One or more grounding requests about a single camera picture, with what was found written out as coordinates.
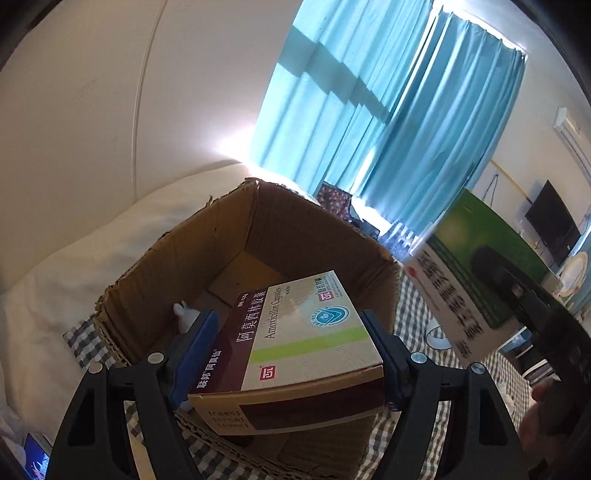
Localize black wall television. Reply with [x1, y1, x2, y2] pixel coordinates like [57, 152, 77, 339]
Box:
[525, 180, 581, 268]

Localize white air conditioner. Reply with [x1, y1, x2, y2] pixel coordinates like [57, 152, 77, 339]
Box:
[553, 107, 591, 160]

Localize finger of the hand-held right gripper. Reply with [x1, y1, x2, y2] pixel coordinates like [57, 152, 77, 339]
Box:
[470, 248, 573, 335]

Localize white bed sheet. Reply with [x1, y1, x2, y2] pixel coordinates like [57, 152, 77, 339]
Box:
[0, 159, 250, 416]

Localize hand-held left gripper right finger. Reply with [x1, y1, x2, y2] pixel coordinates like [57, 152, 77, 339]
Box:
[360, 309, 532, 480]

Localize pack of water bottles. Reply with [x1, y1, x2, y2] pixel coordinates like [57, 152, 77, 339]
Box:
[381, 220, 426, 259]

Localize maroon beige medicine box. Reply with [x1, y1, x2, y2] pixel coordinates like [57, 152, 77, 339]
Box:
[187, 271, 386, 437]

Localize teal window curtain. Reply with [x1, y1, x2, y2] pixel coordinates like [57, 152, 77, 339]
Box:
[252, 0, 527, 241]

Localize green white medicine box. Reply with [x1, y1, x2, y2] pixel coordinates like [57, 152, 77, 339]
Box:
[404, 189, 561, 363]

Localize dark floral bag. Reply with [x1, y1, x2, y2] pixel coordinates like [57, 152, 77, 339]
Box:
[316, 181, 354, 220]

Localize white crumpled tissue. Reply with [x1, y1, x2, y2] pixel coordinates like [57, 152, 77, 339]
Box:
[173, 301, 201, 333]

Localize grey checkered blanket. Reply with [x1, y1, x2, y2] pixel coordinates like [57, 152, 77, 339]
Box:
[65, 222, 555, 480]

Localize white oval mirror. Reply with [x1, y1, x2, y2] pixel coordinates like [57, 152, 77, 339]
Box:
[556, 253, 589, 301]

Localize phone with lit screen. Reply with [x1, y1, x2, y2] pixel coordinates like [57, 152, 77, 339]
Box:
[23, 433, 51, 480]

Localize brown cardboard box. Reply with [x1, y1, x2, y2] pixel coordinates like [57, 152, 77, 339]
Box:
[92, 178, 400, 480]

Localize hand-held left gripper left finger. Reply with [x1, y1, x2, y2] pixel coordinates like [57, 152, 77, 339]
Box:
[51, 310, 220, 480]

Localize person's right hand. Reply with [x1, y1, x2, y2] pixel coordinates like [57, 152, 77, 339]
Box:
[518, 383, 561, 457]

